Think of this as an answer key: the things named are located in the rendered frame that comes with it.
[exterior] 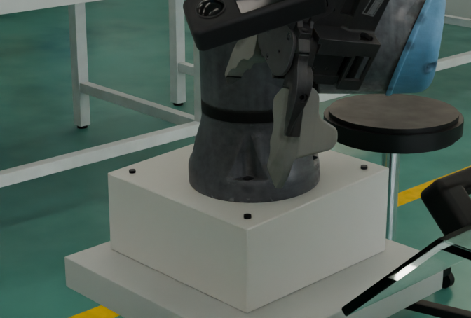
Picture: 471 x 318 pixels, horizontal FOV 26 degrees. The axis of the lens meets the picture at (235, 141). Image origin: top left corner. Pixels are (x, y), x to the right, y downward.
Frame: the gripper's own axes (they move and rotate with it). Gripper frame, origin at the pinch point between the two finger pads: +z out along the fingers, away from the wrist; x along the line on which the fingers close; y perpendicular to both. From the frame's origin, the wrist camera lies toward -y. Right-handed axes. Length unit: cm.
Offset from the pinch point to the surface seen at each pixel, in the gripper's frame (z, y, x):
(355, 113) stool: 76, 89, 100
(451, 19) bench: 185, 296, 326
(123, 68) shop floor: 244, 127, 339
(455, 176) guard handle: -25.4, -7.1, -32.9
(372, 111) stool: 75, 94, 101
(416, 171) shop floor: 153, 177, 165
